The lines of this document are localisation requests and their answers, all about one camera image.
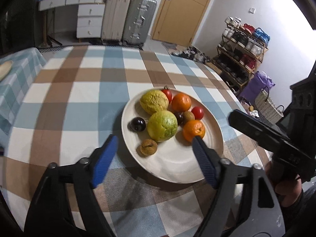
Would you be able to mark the side table blue checkered cloth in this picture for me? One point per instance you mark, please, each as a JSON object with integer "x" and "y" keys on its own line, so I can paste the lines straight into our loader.
{"x": 25, "y": 66}

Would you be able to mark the dark purple plum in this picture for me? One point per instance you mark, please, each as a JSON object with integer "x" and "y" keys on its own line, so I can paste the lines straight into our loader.
{"x": 138, "y": 124}
{"x": 180, "y": 118}

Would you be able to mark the orange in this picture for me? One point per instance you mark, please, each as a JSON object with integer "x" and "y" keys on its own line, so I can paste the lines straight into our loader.
{"x": 193, "y": 129}
{"x": 181, "y": 102}

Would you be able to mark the checkered tablecloth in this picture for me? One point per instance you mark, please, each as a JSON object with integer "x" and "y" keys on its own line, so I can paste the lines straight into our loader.
{"x": 76, "y": 102}

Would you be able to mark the silver suitcase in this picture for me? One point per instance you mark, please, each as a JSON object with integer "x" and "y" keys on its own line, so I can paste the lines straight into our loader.
{"x": 138, "y": 20}

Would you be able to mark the smooth green guava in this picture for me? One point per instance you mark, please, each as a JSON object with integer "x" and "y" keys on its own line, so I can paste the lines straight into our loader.
{"x": 162, "y": 126}

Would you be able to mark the woven striped basket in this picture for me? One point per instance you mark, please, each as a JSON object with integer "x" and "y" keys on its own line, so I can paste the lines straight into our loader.
{"x": 269, "y": 113}

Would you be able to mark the red tomato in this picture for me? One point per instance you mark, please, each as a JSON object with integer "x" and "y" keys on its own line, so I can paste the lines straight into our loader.
{"x": 198, "y": 112}
{"x": 167, "y": 92}

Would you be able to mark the brown kiwi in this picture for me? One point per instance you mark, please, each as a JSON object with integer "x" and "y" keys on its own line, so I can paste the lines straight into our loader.
{"x": 188, "y": 116}
{"x": 148, "y": 147}

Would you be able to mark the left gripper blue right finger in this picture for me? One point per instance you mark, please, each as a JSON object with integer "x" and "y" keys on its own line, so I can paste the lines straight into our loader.
{"x": 259, "y": 212}

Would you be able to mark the wrinkled yellow-green guava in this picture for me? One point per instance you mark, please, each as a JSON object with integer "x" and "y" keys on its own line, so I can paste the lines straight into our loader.
{"x": 154, "y": 101}

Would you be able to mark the wooden shoe rack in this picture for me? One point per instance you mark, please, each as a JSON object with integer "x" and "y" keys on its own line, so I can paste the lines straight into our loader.
{"x": 240, "y": 53}

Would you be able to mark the white drawer desk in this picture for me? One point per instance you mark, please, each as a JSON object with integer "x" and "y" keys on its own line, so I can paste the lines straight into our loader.
{"x": 89, "y": 15}

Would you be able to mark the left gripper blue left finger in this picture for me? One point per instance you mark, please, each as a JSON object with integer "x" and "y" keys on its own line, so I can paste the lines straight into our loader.
{"x": 50, "y": 213}

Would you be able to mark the person right hand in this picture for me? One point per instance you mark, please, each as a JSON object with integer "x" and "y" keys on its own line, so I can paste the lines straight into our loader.
{"x": 290, "y": 192}

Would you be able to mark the beige suitcase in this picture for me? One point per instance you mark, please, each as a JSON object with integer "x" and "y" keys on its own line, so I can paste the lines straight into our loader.
{"x": 114, "y": 19}

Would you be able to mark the purple bag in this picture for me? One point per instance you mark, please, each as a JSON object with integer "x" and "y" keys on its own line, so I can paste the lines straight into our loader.
{"x": 259, "y": 81}

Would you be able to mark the wooden door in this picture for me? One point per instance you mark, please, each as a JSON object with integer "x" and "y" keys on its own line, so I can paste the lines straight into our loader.
{"x": 177, "y": 21}

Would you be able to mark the cream round plate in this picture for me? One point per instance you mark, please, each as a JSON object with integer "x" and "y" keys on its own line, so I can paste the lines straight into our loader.
{"x": 174, "y": 160}

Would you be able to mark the small beige plate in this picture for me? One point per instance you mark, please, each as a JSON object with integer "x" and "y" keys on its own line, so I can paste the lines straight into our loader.
{"x": 5, "y": 69}

